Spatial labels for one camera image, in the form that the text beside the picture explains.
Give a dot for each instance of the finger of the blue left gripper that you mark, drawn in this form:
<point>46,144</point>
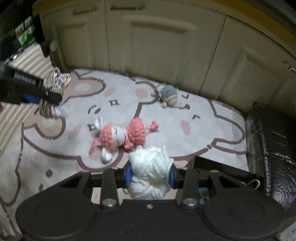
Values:
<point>31,99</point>

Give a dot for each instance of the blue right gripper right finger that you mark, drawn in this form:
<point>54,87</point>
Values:
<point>171,180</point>

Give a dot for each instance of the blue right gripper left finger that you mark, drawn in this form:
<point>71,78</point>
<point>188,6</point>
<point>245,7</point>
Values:
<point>128,176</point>

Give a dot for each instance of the white yarn ball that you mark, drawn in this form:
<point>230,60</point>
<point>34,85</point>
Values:
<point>150,173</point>

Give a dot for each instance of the silver patterned pouch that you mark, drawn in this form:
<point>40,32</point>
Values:
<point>51,105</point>

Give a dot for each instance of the pink crochet bunny doll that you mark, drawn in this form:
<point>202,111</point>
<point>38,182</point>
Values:
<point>112,137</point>

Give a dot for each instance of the grey crochet doll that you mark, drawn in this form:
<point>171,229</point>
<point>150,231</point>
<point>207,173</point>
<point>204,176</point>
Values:
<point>167,95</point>

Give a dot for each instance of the blue brown crochet item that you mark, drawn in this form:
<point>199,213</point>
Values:
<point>203,195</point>

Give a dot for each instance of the cartoon printed bed sheet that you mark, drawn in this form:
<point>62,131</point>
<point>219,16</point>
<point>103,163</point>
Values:
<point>108,115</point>

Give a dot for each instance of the black wrapped cushion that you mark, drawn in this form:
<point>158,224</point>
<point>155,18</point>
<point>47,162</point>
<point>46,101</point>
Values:
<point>270,139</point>

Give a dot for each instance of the white cabinet doors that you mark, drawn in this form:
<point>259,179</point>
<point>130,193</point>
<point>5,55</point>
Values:
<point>218,49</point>

